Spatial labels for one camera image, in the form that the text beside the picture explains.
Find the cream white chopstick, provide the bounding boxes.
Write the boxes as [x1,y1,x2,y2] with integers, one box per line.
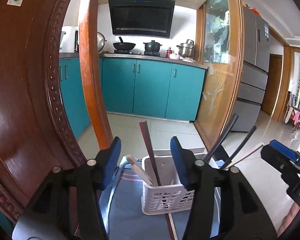
[126,155,154,186]

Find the black chopstick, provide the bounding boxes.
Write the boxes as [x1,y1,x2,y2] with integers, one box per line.
[220,125,257,170]
[203,113,238,163]

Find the teal lower kitchen cabinets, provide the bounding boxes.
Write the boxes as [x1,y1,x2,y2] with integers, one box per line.
[59,57,206,138]

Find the person's right hand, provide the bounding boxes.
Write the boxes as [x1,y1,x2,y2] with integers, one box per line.
[277,202,300,236]

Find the clothes drying rack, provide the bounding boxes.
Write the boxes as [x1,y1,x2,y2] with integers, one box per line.
[283,92,300,132]

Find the white plastic utensil basket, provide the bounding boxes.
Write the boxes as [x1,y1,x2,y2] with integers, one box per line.
[141,150,194,216]

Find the blue striped cloth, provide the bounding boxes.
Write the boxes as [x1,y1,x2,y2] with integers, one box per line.
[98,158,221,240]

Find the brown wooden door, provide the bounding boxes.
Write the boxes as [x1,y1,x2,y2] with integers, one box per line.
[261,54,282,115]

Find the carved dark wooden chair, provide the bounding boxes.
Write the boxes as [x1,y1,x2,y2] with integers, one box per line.
[0,0,114,240]

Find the silver multi-door refrigerator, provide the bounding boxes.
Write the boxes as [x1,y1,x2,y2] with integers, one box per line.
[232,7,270,132]

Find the red small container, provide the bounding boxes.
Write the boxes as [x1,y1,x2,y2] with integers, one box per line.
[166,47,172,59]

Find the stainless steel stockpot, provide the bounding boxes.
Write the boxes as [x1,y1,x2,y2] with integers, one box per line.
[177,40,194,58]

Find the black wok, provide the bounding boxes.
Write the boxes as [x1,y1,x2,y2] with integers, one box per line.
[113,36,136,51]

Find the black cooking pot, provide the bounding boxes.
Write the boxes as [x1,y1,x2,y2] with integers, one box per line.
[143,40,161,53]

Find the black range hood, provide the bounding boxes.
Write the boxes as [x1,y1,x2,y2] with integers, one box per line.
[108,0,175,38]

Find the glass sliding door wooden frame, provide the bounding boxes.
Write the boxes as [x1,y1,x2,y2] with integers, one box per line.
[194,0,244,150]

